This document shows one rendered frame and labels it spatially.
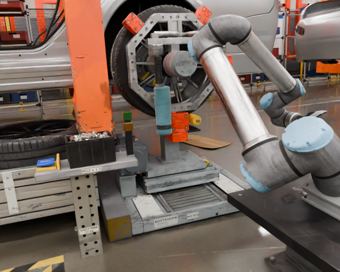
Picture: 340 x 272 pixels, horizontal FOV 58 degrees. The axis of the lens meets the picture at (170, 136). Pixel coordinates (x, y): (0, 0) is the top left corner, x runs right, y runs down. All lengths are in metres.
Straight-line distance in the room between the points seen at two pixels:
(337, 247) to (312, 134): 0.35
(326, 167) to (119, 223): 0.99
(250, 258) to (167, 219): 0.47
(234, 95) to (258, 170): 0.31
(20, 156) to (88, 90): 0.53
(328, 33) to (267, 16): 1.70
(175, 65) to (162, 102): 0.20
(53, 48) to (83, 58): 0.57
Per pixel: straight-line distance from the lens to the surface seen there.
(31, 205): 1.74
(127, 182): 1.87
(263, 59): 1.50
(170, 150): 1.99
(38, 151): 1.76
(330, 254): 1.07
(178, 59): 1.62
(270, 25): 2.53
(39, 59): 2.05
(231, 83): 1.26
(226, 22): 1.36
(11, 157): 1.79
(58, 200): 1.73
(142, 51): 2.19
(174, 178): 1.92
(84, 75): 1.51
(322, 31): 4.19
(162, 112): 1.63
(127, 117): 1.39
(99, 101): 1.52
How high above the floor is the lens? 0.88
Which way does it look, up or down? 14 degrees down
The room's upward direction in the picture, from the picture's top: 3 degrees counter-clockwise
